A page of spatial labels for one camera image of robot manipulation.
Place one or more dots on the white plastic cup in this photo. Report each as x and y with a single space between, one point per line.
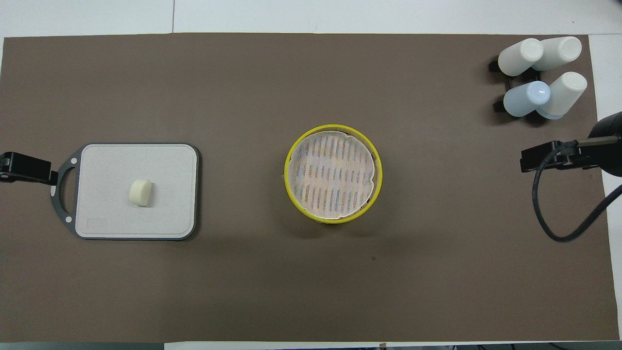
561 51
517 58

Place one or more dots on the black cup rack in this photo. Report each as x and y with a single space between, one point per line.
496 105

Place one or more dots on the white steamed bun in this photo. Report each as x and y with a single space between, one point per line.
141 192

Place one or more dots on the white steamer liner cloth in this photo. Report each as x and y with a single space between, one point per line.
333 175

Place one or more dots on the light blue plastic cup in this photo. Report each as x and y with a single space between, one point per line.
525 99

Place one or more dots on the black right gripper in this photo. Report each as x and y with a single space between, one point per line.
544 156

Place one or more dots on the yellow round steamer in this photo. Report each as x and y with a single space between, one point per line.
291 197

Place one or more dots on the brown table mat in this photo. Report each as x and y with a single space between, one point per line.
311 282

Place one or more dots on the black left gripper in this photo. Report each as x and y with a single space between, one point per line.
26 166

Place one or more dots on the white cup with blue rim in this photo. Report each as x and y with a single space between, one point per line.
566 95

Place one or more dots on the grey white cutting board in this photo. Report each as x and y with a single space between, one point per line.
112 165

